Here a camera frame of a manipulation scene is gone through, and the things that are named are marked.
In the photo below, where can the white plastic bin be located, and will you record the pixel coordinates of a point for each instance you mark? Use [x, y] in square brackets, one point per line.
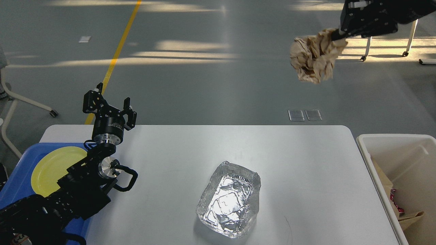
[408, 160]

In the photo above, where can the white office chair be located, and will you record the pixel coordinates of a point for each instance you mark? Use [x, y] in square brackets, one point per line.
[408, 47]

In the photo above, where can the white chair base left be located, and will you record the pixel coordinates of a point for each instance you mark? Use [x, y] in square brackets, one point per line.
[6, 93]

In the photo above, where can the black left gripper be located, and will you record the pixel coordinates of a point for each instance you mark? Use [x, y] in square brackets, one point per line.
[109, 124]

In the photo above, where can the wooden board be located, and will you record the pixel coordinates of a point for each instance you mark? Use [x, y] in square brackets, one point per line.
[405, 219]

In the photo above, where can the yellow plastic plate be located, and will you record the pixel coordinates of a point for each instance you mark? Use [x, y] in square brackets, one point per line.
[52, 167]

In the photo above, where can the aluminium foil tray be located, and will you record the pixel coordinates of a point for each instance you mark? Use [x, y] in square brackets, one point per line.
[230, 203]

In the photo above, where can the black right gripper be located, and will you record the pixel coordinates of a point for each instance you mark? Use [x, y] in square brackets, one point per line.
[369, 18]

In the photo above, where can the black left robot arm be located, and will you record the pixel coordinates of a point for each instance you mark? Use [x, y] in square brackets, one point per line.
[83, 191]

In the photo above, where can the brown paper ball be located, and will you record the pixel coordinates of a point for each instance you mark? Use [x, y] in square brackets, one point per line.
[313, 57]

